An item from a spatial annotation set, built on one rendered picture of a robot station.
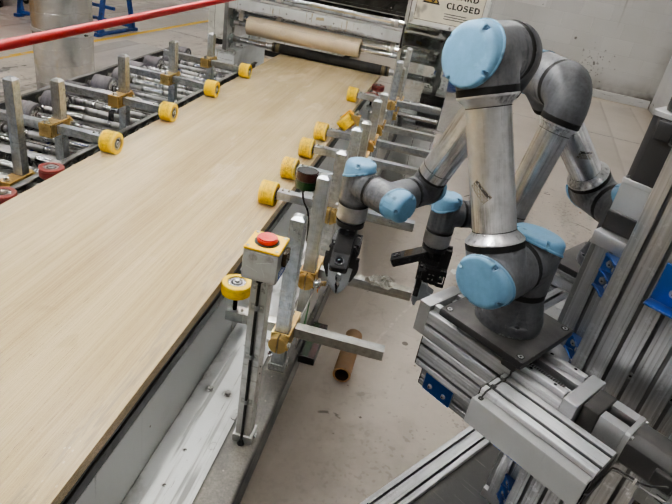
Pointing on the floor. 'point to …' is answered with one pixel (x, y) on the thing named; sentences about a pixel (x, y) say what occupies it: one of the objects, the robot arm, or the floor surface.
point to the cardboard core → (346, 360)
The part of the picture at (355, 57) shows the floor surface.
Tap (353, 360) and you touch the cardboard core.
